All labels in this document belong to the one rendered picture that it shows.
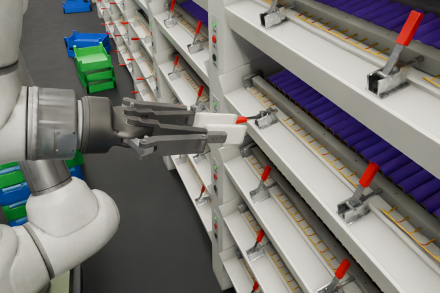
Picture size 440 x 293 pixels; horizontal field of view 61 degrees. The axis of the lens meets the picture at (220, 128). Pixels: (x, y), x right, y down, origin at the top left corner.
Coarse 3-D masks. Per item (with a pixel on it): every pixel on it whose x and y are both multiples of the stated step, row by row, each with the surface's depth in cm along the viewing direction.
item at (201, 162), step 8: (168, 96) 161; (208, 152) 132; (192, 160) 131; (200, 160) 129; (208, 160) 128; (200, 168) 126; (208, 168) 126; (200, 176) 124; (208, 176) 123; (208, 184) 113; (208, 192) 119
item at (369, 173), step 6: (372, 162) 50; (372, 168) 49; (378, 168) 49; (366, 174) 50; (372, 174) 49; (360, 180) 51; (366, 180) 50; (360, 186) 51; (366, 186) 50; (354, 192) 52; (360, 192) 51; (354, 198) 52; (354, 204) 52
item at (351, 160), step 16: (256, 80) 83; (272, 96) 77; (288, 112) 73; (304, 112) 70; (304, 128) 69; (320, 128) 66; (320, 144) 66; (336, 144) 62; (336, 160) 61; (352, 160) 58; (384, 192) 53; (400, 192) 51; (400, 208) 51; (416, 208) 49; (416, 224) 49; (432, 224) 47; (416, 240) 47; (432, 240) 46
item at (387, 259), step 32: (256, 64) 85; (224, 96) 86; (256, 128) 74; (288, 160) 65; (320, 192) 58; (352, 224) 52; (384, 224) 51; (384, 256) 48; (416, 256) 46; (384, 288) 48; (416, 288) 44
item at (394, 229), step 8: (248, 88) 85; (256, 96) 81; (264, 104) 78; (280, 120) 73; (288, 128) 70; (296, 136) 68; (304, 144) 66; (312, 152) 64; (320, 160) 63; (328, 168) 61; (336, 176) 59; (344, 184) 58; (352, 192) 56; (384, 216) 51; (392, 224) 50; (400, 232) 49; (408, 240) 48; (416, 248) 47; (424, 256) 46; (432, 264) 45
